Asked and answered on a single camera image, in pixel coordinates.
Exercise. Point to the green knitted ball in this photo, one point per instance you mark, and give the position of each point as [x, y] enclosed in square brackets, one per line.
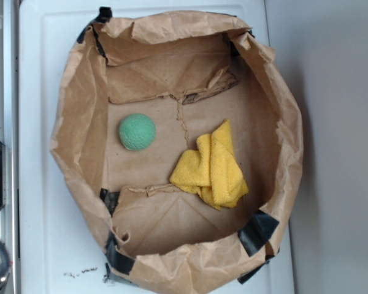
[137, 132]

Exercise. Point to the yellow crumpled cloth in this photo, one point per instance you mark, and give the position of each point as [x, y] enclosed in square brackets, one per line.
[211, 171]

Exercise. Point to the brown paper bag bin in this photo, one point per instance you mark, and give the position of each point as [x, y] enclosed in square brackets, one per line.
[187, 71]

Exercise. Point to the white plastic tray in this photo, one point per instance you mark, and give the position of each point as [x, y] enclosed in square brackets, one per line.
[57, 252]

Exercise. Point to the aluminium frame rail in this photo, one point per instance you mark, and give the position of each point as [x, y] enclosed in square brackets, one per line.
[9, 235]

